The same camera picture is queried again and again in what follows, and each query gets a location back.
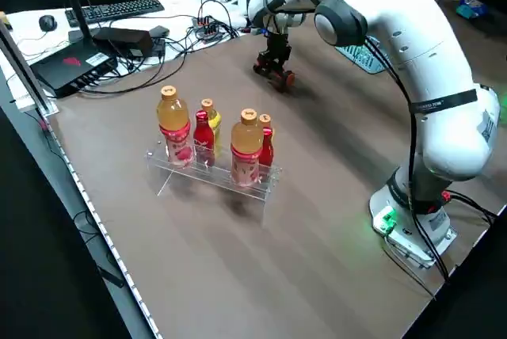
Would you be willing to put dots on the black computer mouse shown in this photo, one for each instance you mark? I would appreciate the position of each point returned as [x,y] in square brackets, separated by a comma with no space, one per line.
[46,23]

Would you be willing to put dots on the blue cookie packet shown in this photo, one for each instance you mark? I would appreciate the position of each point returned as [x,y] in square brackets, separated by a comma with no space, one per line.
[473,7]

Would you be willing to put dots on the aluminium profile post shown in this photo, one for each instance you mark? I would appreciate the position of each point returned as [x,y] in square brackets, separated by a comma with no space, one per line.
[27,73]

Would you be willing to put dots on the yellow tea bottle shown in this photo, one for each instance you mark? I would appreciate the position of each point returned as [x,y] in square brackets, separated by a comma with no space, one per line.
[216,125]
[264,119]

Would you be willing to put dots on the light blue plastic basket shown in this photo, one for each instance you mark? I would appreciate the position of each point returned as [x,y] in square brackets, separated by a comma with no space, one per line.
[360,58]

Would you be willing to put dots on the black orange barcode scanner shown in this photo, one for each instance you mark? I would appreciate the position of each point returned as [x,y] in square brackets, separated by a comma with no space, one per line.
[279,79]

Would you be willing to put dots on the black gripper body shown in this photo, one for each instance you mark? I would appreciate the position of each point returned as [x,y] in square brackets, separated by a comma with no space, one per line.
[279,44]

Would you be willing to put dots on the black mini computer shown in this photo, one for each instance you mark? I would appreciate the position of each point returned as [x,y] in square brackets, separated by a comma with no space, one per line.
[71,69]

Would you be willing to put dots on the orange juice bottle pink label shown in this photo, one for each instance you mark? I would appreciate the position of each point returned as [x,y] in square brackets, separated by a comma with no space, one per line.
[174,117]
[246,141]

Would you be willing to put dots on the grey usb hub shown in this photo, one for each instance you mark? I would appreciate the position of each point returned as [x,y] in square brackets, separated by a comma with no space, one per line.
[208,29]

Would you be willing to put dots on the black power adapter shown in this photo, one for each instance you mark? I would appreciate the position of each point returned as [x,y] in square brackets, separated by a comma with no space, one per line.
[123,40]

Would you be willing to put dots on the black keyboard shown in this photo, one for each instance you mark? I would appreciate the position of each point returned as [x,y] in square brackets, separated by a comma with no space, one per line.
[115,8]

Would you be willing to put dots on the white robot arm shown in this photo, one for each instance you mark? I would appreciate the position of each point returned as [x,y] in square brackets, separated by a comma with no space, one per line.
[416,38]

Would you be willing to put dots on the red cola bottle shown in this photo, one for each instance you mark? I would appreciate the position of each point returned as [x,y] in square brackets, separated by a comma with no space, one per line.
[204,137]
[267,149]

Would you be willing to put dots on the clear acrylic bottle shelf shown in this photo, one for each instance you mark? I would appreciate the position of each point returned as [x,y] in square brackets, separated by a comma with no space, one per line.
[214,174]

